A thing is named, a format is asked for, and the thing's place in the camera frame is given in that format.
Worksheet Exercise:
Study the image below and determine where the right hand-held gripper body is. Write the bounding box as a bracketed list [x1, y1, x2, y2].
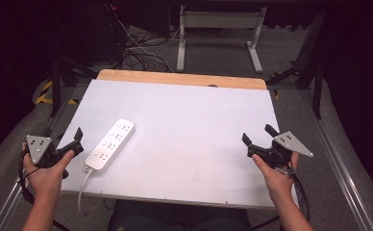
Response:
[247, 130, 314, 170]

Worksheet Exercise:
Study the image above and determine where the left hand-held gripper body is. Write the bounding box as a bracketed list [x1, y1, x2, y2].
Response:
[26, 135, 67, 169]

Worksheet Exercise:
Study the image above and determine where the person's left hand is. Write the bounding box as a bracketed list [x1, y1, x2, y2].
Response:
[21, 142, 76, 202]

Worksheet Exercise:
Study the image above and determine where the person's right hand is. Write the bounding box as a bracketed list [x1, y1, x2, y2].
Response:
[251, 151, 300, 204]

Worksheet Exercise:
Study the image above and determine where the white power strip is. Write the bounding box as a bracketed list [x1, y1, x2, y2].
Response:
[84, 118, 137, 174]

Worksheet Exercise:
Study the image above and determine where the yellow black hazard tape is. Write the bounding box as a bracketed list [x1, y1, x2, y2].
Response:
[35, 80, 79, 106]

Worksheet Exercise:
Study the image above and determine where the black metal stand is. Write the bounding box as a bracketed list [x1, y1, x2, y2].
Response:
[46, 6, 99, 118]
[265, 9, 327, 120]

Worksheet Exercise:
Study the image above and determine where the white table board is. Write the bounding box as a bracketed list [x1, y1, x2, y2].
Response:
[57, 79, 299, 210]

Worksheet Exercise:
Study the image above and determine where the person's lap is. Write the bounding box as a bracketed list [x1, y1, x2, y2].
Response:
[107, 199, 252, 231]

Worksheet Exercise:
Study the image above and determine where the aluminium floor rail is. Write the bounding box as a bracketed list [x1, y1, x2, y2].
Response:
[0, 86, 77, 231]
[298, 89, 373, 231]

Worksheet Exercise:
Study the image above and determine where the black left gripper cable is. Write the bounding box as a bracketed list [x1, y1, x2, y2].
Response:
[17, 150, 37, 206]

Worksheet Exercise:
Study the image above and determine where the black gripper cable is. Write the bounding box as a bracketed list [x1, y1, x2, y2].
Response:
[288, 167, 311, 223]
[17, 150, 37, 206]

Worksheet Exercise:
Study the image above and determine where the white power strip cable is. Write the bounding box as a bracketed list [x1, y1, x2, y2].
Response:
[77, 167, 96, 216]

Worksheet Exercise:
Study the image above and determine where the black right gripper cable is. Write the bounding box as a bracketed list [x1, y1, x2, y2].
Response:
[288, 167, 311, 223]

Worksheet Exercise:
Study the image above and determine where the bundle of floor cables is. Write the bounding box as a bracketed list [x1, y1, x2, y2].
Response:
[109, 3, 188, 73]

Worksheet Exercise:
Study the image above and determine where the white metal desk frame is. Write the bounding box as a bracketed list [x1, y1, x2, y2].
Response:
[175, 4, 268, 74]

